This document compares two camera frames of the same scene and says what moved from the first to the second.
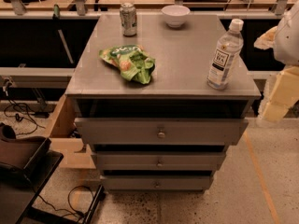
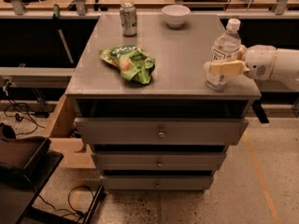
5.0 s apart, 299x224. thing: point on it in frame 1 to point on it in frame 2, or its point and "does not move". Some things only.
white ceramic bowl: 176,14 does not move
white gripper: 288,44 to 259,62
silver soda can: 128,16 does not move
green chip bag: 134,63 does not move
